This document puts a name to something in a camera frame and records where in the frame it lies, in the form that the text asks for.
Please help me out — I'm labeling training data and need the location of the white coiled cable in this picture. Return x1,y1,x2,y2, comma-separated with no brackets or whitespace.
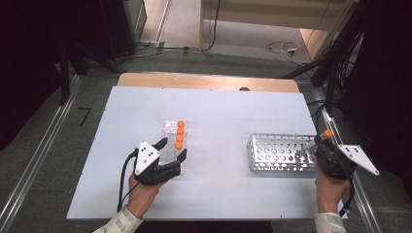
265,41,303,66

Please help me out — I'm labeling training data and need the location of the black cabinet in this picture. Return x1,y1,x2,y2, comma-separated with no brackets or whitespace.
99,0,148,61

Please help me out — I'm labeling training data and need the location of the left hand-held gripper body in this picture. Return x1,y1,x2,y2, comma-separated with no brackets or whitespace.
133,141,183,187

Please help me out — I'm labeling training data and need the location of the grey power strip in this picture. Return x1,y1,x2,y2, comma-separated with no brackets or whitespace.
138,40,166,51

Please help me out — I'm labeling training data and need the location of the clear plastic tube rack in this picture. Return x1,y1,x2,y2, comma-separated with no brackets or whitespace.
160,119,189,176

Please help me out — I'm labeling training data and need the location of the light wooden furniture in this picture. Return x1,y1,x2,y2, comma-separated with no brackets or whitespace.
198,0,361,61

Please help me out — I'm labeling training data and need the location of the black stand with cables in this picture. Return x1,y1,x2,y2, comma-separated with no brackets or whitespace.
281,0,367,113

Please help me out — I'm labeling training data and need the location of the perforated metal tube rack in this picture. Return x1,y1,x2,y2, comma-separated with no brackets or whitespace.
246,132,321,173

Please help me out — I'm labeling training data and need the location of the black hanging cable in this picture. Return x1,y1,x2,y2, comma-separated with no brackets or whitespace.
203,0,223,52

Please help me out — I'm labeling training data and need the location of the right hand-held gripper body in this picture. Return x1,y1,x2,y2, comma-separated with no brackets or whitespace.
315,144,380,181

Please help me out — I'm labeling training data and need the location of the person's right hand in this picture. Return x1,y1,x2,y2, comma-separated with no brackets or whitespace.
314,161,352,215

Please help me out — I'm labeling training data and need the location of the person's left hand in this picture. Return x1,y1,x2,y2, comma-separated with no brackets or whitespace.
126,174,168,219

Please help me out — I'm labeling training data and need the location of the black metal stand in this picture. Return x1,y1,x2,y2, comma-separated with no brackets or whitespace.
59,45,71,106

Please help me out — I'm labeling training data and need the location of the aluminium floor rail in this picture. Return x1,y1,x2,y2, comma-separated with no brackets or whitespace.
310,85,383,233
0,74,82,227

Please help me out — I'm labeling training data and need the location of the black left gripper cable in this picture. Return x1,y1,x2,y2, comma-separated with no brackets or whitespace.
117,149,139,214

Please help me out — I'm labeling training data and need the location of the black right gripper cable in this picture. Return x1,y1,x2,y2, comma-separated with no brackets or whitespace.
338,176,357,217

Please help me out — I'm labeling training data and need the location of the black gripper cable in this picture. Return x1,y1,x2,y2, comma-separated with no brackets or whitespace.
338,176,357,217
117,149,139,214

